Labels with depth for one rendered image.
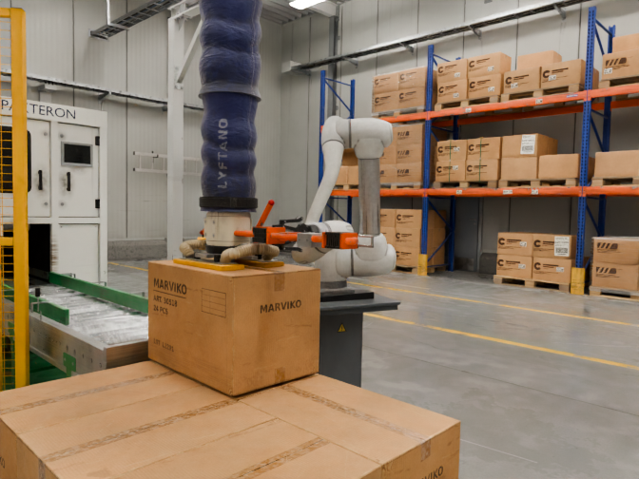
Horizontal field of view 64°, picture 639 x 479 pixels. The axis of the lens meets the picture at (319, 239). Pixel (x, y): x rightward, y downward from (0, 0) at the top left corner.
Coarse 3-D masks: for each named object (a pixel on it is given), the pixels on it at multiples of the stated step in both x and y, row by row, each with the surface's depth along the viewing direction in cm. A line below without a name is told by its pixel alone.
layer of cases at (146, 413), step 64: (64, 384) 182; (128, 384) 183; (192, 384) 185; (320, 384) 188; (0, 448) 153; (64, 448) 134; (128, 448) 135; (192, 448) 136; (256, 448) 137; (320, 448) 137; (384, 448) 138; (448, 448) 153
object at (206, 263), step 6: (198, 252) 201; (180, 258) 203; (186, 258) 203; (192, 258) 203; (198, 258) 199; (216, 258) 189; (186, 264) 197; (192, 264) 194; (198, 264) 191; (204, 264) 188; (210, 264) 185; (216, 264) 185; (222, 264) 183; (228, 264) 185; (234, 264) 186; (240, 264) 186; (216, 270) 183; (222, 270) 180; (228, 270) 182
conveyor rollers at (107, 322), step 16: (32, 288) 387; (48, 288) 387; (64, 288) 387; (64, 304) 326; (80, 304) 325; (96, 304) 325; (112, 304) 331; (80, 320) 281; (96, 320) 280; (112, 320) 285; (128, 320) 283; (144, 320) 288; (96, 336) 251; (112, 336) 249; (128, 336) 247; (144, 336) 250
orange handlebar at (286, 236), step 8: (240, 232) 191; (248, 232) 188; (280, 232) 175; (288, 232) 175; (296, 232) 176; (280, 240) 175; (288, 240) 173; (296, 240) 175; (312, 240) 164; (320, 240) 161; (352, 240) 154
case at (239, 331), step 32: (160, 288) 203; (192, 288) 186; (224, 288) 171; (256, 288) 174; (288, 288) 185; (160, 320) 204; (192, 320) 186; (224, 320) 172; (256, 320) 175; (288, 320) 185; (160, 352) 205; (192, 352) 187; (224, 352) 172; (256, 352) 176; (288, 352) 186; (224, 384) 173; (256, 384) 176
